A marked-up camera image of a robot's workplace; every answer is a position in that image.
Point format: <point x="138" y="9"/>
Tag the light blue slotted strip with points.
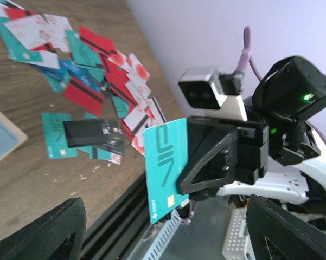
<point x="163" y="237"/>

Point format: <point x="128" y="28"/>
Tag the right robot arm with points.
<point x="291" y="92"/>

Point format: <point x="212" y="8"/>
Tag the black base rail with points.
<point x="117" y="231"/>

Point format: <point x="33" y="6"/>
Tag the teal VIP card centre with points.
<point x="55" y="137"/>

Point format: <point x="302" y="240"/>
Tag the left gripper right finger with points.
<point x="277" y="234"/>

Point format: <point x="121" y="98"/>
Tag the black card right pile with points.
<point x="104" y="134"/>

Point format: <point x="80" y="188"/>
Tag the beige leather card holder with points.
<point x="11" y="137"/>

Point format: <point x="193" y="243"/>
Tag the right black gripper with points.
<point x="222" y="151"/>

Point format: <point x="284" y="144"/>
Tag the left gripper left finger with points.
<point x="58" y="234"/>

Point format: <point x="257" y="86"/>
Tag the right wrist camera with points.
<point x="217" y="94"/>

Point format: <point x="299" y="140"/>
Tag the white red patterned card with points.
<point x="134" y="76"/>

